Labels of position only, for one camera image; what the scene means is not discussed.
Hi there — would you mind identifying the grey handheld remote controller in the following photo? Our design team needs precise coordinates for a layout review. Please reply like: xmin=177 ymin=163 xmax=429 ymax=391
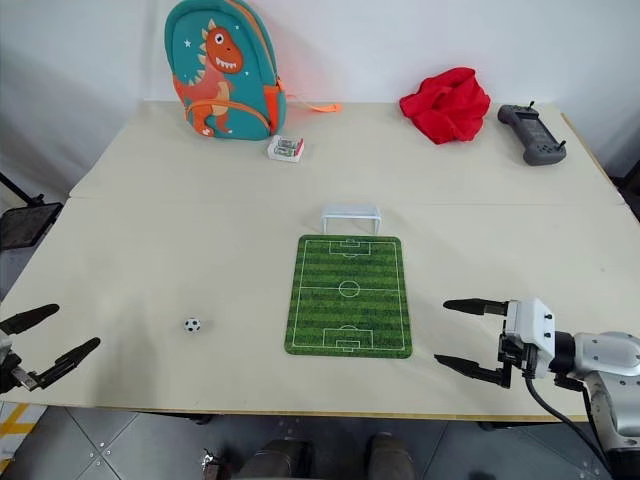
xmin=497 ymin=101 xmax=569 ymax=167

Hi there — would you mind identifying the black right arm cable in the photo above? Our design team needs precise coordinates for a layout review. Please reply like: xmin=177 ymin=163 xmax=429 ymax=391
xmin=523 ymin=373 xmax=615 ymax=470

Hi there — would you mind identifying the small white goal frame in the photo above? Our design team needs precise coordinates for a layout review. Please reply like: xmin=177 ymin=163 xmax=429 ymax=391
xmin=320 ymin=202 xmax=384 ymax=236

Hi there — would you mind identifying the teal dinosaur backpack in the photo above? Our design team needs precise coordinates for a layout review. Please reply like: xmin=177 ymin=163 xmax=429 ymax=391
xmin=164 ymin=0 xmax=344 ymax=143

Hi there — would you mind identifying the green soccer field mat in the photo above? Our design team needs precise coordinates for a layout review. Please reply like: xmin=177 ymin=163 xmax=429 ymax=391
xmin=283 ymin=234 xmax=414 ymax=359

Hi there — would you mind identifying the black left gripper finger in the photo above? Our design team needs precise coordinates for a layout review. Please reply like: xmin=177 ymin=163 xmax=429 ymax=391
xmin=31 ymin=337 xmax=102 ymax=391
xmin=0 ymin=303 xmax=61 ymax=336

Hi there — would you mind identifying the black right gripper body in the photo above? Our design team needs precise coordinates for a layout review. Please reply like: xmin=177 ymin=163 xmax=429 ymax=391
xmin=496 ymin=330 xmax=540 ymax=379

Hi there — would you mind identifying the black mesh stand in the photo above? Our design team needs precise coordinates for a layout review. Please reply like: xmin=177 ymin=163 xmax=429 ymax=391
xmin=0 ymin=172 xmax=64 ymax=252

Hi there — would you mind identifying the small white card box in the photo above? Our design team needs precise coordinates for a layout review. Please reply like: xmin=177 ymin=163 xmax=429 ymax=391
xmin=267 ymin=133 xmax=306 ymax=164

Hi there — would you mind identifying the red cloth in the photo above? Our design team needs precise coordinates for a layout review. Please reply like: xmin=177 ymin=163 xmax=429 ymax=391
xmin=398 ymin=67 xmax=492 ymax=146

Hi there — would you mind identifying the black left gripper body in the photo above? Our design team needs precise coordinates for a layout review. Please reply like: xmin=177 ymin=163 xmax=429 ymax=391
xmin=0 ymin=350 xmax=39 ymax=394

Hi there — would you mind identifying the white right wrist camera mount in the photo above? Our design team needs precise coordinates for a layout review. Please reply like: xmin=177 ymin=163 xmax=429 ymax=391
xmin=501 ymin=297 xmax=557 ymax=359

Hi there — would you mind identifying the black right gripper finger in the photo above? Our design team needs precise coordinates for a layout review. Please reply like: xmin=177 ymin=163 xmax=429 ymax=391
xmin=433 ymin=353 xmax=513 ymax=391
xmin=442 ymin=297 xmax=512 ymax=318

